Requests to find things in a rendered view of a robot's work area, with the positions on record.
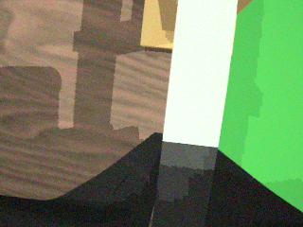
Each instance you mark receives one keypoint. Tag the green flat mat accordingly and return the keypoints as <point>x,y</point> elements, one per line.
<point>262,127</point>

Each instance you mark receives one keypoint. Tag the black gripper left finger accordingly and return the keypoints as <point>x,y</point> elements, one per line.
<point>122,195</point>

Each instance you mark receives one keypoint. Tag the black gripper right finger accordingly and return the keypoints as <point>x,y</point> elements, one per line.
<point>238,200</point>

